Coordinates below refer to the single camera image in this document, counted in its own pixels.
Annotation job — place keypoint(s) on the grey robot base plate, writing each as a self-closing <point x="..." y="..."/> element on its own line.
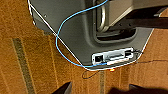
<point x="76" y="23"/>

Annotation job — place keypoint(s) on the grey robot torso link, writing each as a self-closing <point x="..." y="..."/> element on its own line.
<point x="116" y="13"/>

